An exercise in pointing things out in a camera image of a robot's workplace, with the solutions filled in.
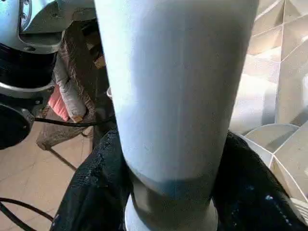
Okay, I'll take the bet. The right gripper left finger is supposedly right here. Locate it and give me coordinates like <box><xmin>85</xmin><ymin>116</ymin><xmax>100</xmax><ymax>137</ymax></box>
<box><xmin>54</xmin><ymin>129</ymin><xmax>135</xmax><ymax>231</ymax></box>

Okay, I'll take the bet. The white plastic table leg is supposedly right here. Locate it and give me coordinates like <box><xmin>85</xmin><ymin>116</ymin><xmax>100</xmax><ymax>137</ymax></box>
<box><xmin>93</xmin><ymin>0</ymin><xmax>259</xmax><ymax>231</ymax></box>

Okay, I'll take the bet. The black left wrist camera cable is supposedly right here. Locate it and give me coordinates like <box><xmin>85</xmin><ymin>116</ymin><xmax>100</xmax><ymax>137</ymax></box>
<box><xmin>0</xmin><ymin>117</ymin><xmax>116</xmax><ymax>231</ymax></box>

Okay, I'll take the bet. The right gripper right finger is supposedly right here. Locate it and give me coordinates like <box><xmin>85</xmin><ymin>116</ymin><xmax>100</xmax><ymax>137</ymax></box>
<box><xmin>212</xmin><ymin>130</ymin><xmax>308</xmax><ymax>231</ymax></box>

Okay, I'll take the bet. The black metal workbench leg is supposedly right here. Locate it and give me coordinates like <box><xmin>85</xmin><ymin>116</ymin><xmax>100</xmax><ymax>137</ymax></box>
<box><xmin>49</xmin><ymin>146</ymin><xmax>77</xmax><ymax>172</ymax></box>

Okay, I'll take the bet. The pink quilted cushion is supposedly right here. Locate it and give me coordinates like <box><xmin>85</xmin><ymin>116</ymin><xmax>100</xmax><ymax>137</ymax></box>
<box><xmin>48</xmin><ymin>85</ymin><xmax>70</xmax><ymax>122</ymax></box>

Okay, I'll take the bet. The white plastic table top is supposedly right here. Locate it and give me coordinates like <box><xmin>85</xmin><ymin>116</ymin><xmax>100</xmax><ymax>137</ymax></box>
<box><xmin>228</xmin><ymin>0</ymin><xmax>308</xmax><ymax>205</ymax></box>

